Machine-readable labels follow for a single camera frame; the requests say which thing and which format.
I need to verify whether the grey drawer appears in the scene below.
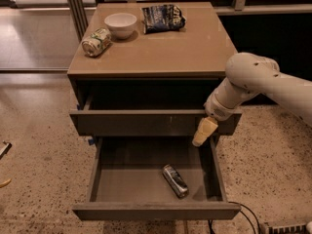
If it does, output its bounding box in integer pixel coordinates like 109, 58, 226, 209
73, 136, 241, 220
69, 93, 244, 137

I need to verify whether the blue chip bag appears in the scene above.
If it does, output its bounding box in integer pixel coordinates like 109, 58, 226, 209
141, 4, 186, 34

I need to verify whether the blue tape piece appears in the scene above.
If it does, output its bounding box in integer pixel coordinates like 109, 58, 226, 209
88, 138, 95, 145

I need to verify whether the white ceramic bowl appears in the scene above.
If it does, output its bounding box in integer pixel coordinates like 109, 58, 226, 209
104, 13, 137, 39

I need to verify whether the brown drawer cabinet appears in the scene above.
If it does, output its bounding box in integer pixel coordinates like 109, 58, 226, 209
66, 1, 249, 148

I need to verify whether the metal tool on floor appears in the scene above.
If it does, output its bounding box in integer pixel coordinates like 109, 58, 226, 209
0, 141, 12, 159

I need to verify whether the grey bottom drawer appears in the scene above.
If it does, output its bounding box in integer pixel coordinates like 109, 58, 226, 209
73, 136, 241, 220

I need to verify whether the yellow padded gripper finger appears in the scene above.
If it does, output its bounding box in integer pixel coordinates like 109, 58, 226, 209
192, 117, 218, 147

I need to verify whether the black floor cable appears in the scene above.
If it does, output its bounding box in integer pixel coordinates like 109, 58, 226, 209
208, 201, 262, 234

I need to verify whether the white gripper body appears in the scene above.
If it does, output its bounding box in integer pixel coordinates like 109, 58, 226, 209
204, 94, 234, 121

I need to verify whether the silver can in drawer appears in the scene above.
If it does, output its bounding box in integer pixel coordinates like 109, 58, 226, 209
162, 165, 189, 199

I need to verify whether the grey top drawer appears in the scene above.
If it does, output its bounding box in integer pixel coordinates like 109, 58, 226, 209
69, 93, 244, 137

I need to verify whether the yellow object on floor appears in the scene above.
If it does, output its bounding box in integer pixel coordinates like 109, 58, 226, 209
0, 178, 12, 188

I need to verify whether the grey power strip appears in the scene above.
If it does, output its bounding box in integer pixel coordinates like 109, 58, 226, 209
260, 222, 306, 234

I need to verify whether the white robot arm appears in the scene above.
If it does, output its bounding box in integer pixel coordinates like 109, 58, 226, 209
192, 53, 312, 147

